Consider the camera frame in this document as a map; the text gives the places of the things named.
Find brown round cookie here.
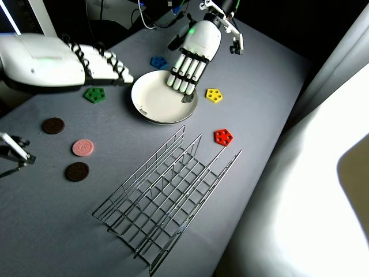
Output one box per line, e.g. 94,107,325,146
65,162,90,182
42,117,65,135

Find white upright post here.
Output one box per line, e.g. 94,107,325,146
29,0,58,37

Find pink round cookie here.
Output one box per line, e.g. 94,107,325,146
71,138,95,157

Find white cable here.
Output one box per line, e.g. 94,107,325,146
137,0,156,30

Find large white blurred shell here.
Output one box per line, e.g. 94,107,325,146
213,2,369,277

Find grey table cloth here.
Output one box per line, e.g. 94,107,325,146
0,2,314,277

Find blue pentagon block with holes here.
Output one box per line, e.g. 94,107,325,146
150,56,170,70

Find red pentagon block with holes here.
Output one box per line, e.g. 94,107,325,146
213,129,235,147

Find green pentagon block with holes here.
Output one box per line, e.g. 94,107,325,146
84,88,107,104

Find beige blurred panel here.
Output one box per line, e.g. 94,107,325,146
337,134,369,240

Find yellow pentagon block with holes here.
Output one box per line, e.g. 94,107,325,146
205,88,224,104

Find lit white light strip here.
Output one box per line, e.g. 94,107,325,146
0,0,22,36

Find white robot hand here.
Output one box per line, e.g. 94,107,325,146
166,13,223,96
0,32,135,94

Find wire dish rack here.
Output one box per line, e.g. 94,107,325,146
92,125,243,277

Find white plate with leaf print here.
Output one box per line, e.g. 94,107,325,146
131,70,199,123

